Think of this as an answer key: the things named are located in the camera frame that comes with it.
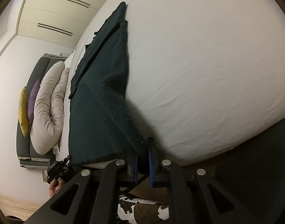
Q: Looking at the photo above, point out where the dark green fleece garment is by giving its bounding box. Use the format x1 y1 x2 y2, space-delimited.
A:
69 2 147 165

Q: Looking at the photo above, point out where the person's left hand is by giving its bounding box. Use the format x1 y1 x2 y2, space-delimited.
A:
48 179 65 198

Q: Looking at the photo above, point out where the grey padded headboard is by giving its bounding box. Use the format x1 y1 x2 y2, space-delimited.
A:
16 53 67 169

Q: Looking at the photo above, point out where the cow print trouser leg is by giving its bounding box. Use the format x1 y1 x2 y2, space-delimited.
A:
118 194 170 223

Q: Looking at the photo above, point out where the beige rolled duvet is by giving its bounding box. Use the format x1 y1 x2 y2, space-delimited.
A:
30 61 70 155

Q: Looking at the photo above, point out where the yellow cushion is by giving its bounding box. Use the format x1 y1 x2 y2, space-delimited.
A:
18 86 29 137

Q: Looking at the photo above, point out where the purple cushion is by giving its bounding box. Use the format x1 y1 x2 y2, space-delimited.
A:
27 79 40 127

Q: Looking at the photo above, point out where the white bed sheet mattress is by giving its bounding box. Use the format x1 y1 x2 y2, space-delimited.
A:
70 0 285 165

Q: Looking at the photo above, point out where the cream wardrobe with handles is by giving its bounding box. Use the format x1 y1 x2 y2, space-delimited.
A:
17 0 107 49

